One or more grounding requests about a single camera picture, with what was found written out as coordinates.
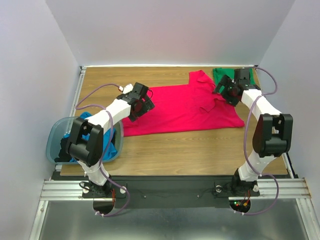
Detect black garment in bin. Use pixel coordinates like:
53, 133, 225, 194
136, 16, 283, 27
54, 137, 75, 163

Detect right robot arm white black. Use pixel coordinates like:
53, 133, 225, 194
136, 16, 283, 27
213, 68, 294, 195

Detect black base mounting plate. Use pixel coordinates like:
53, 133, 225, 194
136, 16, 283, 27
79, 176, 260, 213

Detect teal plastic bin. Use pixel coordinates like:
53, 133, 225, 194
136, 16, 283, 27
46, 116, 124, 165

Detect aluminium frame rail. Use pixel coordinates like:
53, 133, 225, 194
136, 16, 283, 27
40, 180, 112, 202

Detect folded green t shirt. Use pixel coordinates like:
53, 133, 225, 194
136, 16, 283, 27
212, 66, 256, 87

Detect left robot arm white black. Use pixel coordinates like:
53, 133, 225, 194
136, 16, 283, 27
65, 82, 155, 197

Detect blue t shirt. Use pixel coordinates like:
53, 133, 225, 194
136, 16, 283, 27
63, 111, 118, 163

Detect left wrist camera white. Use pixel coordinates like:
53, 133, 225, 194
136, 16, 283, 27
118, 83, 134, 94

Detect red t shirt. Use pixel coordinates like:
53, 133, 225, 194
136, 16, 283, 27
122, 70, 245, 137

